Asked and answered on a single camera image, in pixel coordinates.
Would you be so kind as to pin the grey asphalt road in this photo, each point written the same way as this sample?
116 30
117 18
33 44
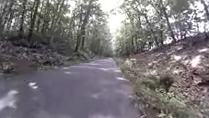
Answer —
81 94

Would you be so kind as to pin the grass verge strip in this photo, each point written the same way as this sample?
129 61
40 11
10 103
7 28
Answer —
151 93

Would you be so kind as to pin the leaf-covered earth bank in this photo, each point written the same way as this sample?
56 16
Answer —
29 54
189 68

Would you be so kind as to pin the wood of trees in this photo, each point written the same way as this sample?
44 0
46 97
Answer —
47 19
153 23

